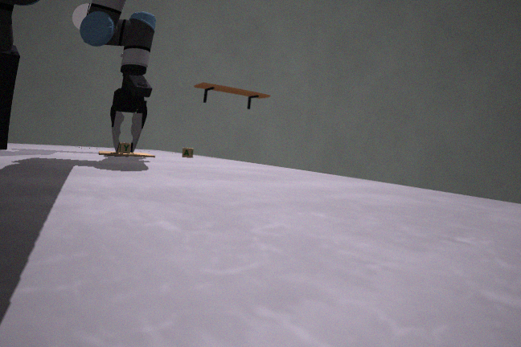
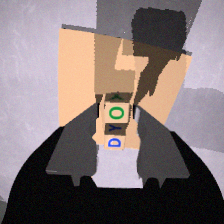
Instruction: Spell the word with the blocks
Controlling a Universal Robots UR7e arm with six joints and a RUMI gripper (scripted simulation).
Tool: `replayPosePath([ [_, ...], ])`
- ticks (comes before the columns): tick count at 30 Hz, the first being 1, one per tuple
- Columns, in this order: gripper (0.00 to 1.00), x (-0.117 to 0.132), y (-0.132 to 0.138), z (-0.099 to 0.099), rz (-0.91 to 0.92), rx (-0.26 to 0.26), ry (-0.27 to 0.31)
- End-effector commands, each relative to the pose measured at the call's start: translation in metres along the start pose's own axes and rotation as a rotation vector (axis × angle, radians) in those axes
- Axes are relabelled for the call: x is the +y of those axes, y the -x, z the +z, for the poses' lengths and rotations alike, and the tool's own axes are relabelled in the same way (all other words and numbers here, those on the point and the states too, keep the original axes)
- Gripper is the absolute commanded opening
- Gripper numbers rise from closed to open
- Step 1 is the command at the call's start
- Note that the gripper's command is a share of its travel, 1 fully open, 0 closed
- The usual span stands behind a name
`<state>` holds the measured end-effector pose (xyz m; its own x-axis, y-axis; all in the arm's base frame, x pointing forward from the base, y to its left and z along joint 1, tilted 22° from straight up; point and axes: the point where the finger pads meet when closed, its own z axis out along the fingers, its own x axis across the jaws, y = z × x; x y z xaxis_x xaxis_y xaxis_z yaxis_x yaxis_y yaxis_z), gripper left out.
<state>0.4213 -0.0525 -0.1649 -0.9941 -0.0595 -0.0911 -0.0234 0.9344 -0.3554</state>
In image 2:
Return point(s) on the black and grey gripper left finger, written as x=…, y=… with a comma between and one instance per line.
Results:
x=60, y=161

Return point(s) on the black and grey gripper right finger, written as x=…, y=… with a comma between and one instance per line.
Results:
x=165, y=156

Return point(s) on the peach flat mat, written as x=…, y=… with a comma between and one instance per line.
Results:
x=91, y=65

